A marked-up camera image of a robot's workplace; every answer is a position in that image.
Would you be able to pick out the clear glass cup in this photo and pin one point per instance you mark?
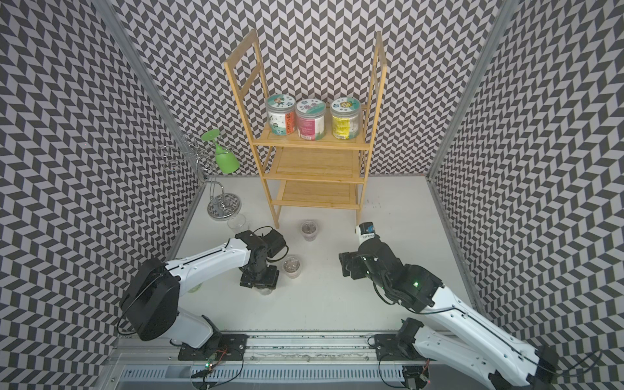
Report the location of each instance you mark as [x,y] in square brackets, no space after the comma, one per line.
[238,223]

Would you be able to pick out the carrot seed jar red label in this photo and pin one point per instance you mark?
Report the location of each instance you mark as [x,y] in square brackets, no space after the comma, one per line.
[281,114]

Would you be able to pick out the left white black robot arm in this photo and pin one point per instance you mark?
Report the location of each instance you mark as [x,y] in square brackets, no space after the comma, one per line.
[151,303]

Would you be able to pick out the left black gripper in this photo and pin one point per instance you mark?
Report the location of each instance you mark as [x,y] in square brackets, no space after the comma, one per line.
[269,283]

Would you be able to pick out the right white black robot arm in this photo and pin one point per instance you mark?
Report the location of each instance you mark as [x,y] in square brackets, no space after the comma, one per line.
[443,328]

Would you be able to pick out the aluminium front rail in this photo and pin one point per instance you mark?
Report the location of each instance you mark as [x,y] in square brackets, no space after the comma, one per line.
[263,348]

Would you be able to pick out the yellow label seed jar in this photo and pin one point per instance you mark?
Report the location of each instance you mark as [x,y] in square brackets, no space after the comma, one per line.
[346,118]

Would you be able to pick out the green plastic goblet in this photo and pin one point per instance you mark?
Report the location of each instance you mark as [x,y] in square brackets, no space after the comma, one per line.
[225,160]

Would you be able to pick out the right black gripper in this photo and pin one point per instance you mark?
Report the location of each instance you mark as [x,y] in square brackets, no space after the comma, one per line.
[352,261]

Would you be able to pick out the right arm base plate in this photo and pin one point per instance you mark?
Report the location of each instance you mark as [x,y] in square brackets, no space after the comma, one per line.
[388,348]

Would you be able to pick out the bamboo three-tier shelf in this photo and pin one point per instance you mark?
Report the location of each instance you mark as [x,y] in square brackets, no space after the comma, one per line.
[329,173]

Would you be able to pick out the flower seed jar pink label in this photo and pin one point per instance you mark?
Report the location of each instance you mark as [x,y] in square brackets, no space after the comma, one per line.
[310,119]

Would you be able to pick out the chrome wire glass rack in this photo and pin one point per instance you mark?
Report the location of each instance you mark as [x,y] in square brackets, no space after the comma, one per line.
[222,205]

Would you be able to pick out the small clear tub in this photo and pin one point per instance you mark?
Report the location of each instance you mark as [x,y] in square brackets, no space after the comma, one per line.
[265,291]
[309,230]
[292,267]

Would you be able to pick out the green translucent plastic cup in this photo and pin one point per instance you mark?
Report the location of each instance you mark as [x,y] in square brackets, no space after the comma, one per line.
[195,288]

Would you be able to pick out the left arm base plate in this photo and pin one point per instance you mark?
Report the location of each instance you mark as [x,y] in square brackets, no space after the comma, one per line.
[222,348]

